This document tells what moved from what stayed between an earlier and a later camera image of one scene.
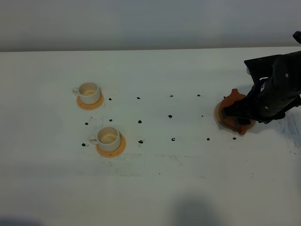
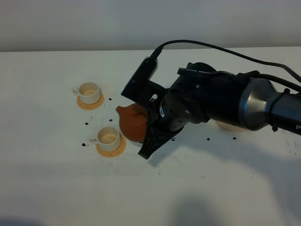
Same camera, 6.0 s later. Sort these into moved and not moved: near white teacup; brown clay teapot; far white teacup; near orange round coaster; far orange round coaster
Moved: brown clay teapot
Not moved: far white teacup; near orange round coaster; far orange round coaster; near white teacup
